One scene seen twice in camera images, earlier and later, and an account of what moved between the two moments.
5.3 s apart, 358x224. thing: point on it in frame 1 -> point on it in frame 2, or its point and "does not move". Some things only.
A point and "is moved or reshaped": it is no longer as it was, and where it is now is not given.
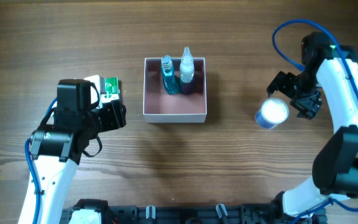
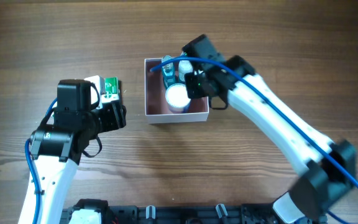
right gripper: (295, 93) -> (193, 86)
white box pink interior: (159, 106) does not move
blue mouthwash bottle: (169, 79) does not move
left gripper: (114, 115) does not move
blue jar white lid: (273, 112) is moved or reshaped
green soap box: (111, 89) does not move
